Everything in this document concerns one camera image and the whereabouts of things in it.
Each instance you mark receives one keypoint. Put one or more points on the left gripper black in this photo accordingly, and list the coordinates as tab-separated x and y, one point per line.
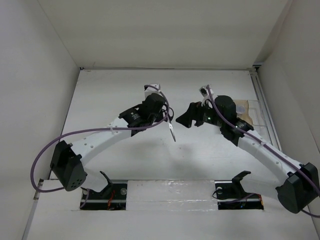
159	115

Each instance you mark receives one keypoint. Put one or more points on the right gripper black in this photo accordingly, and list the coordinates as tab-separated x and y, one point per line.
193	113

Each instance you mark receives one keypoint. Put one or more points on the black handled scissors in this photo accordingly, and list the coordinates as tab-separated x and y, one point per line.
170	116

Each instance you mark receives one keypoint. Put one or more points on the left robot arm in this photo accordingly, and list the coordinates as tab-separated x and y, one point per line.
69	160

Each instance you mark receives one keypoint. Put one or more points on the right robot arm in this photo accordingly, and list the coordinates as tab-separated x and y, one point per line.
296	185

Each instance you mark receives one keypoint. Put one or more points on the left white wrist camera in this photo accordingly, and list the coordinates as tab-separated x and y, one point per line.
151	89

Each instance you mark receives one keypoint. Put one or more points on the aluminium rail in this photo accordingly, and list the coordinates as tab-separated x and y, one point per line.
253	72

